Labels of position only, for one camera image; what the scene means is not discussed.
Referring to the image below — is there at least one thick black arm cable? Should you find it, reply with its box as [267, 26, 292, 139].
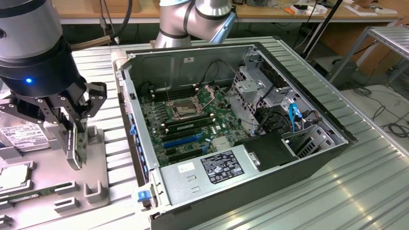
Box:
[109, 0, 133, 46]

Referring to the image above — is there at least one metal frame table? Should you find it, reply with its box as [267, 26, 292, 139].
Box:
[328, 25, 409, 83]

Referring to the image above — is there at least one silver power supply unit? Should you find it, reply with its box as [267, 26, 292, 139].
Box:
[159, 143, 263, 207]

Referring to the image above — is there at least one black expansion slot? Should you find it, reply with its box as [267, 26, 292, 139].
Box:
[168, 152, 205, 163]
[160, 132, 197, 144]
[165, 146, 205, 157]

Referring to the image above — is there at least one grey parts rack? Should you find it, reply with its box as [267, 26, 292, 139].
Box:
[0, 121, 112, 230]

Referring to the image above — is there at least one CPU socket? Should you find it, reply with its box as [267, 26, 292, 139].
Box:
[168, 97, 207, 120]

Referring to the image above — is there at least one open black PC case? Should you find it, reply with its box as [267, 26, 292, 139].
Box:
[111, 35, 359, 230]

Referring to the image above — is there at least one blue plastic slot retainer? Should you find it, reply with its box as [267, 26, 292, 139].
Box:
[127, 114, 151, 173]

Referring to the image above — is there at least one white and black box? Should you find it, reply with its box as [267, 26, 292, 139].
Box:
[292, 3, 329, 15]

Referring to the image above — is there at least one silver hard disk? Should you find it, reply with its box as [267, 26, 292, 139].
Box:
[0, 112, 48, 153]

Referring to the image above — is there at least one blue disk wire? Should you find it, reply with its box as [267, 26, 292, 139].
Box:
[287, 103, 304, 134]

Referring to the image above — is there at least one black looping wire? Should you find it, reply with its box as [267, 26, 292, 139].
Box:
[203, 59, 239, 88]

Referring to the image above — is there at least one black wire bundle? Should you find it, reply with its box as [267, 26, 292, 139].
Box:
[255, 107, 293, 138]

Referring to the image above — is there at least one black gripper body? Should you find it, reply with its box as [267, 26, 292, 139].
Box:
[0, 38, 89, 98]

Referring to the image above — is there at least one silver chipset heatsink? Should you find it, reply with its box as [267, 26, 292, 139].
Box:
[212, 137, 232, 148]

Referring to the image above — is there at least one Nvidia graphics card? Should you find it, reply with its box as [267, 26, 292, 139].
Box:
[64, 122, 89, 171]

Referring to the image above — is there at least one blue case latch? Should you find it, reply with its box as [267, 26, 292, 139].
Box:
[133, 190, 152, 204]

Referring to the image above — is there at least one metal socket cover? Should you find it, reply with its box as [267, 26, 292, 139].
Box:
[193, 84, 221, 114]

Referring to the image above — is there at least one silver CPU chip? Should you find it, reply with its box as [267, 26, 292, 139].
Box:
[0, 164, 33, 191]

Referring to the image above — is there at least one thin socket locking lever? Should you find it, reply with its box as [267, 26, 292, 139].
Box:
[163, 82, 172, 104]

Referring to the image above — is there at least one green motherboard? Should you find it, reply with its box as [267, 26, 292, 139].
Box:
[137, 82, 248, 168]

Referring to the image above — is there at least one flat white box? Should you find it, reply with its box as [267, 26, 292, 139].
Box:
[344, 0, 380, 17]

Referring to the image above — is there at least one green RAM stick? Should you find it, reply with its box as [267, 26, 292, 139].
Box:
[0, 183, 71, 205]

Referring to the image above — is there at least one black RAM slot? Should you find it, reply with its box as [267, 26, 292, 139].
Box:
[152, 89, 197, 99]
[149, 83, 196, 93]
[151, 86, 197, 96]
[168, 122, 217, 135]
[165, 119, 216, 132]
[164, 116, 216, 129]
[153, 92, 199, 102]
[163, 113, 215, 126]

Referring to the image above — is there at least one silver perforated drive cage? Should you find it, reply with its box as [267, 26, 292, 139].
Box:
[229, 65, 291, 127]

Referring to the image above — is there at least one black tripod pole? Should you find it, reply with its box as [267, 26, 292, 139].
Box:
[301, 0, 345, 60]

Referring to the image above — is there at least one metal disk bay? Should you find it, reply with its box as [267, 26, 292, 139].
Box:
[281, 124, 339, 160]

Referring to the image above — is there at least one black box on floor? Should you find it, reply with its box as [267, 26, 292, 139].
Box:
[312, 56, 359, 89]

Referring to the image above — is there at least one wooden desk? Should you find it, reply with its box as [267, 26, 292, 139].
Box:
[59, 0, 404, 31]

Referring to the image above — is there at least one black cable coil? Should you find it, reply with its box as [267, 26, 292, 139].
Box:
[388, 123, 409, 139]

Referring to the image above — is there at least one brown cabinet panel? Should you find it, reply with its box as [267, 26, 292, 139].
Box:
[321, 23, 399, 75]

